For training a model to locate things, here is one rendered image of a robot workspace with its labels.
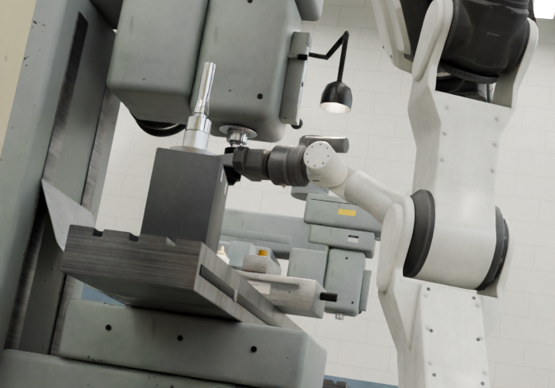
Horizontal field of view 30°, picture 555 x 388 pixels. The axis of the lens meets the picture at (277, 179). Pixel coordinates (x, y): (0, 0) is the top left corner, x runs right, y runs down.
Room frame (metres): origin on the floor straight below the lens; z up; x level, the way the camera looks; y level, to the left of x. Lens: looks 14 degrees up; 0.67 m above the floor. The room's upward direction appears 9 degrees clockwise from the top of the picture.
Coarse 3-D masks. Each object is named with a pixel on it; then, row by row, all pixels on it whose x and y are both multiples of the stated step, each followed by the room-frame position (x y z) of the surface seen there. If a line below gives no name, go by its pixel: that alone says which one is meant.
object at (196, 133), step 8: (192, 128) 1.86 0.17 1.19; (200, 128) 1.86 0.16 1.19; (208, 128) 1.87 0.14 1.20; (184, 136) 1.87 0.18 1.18; (192, 136) 1.86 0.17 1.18; (200, 136) 1.86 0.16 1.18; (208, 136) 1.88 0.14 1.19; (184, 144) 1.87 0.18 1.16; (192, 144) 1.86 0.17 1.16; (200, 144) 1.86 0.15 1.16
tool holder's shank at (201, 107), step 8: (208, 64) 1.87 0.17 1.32; (208, 72) 1.87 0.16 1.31; (208, 80) 1.87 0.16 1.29; (200, 88) 1.88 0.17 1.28; (208, 88) 1.87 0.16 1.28; (200, 96) 1.87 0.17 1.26; (208, 96) 1.88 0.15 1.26; (200, 104) 1.87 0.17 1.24; (208, 104) 1.88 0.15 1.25; (192, 112) 1.88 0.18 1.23; (200, 112) 1.87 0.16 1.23; (208, 112) 1.88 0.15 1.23
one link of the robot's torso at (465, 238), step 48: (432, 48) 1.58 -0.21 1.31; (528, 48) 1.58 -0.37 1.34; (432, 96) 1.59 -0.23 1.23; (432, 144) 1.61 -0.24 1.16; (480, 144) 1.60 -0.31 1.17; (432, 192) 1.59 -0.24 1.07; (480, 192) 1.59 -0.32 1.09; (432, 240) 1.56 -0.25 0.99; (480, 240) 1.57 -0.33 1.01; (480, 288) 1.64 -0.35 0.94
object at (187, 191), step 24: (168, 168) 1.83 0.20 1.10; (192, 168) 1.82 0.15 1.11; (216, 168) 1.82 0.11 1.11; (168, 192) 1.82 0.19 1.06; (192, 192) 1.82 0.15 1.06; (216, 192) 1.85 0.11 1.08; (144, 216) 1.83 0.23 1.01; (168, 216) 1.82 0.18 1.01; (192, 216) 1.82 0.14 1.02; (216, 216) 1.92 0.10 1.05; (216, 240) 1.99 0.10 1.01
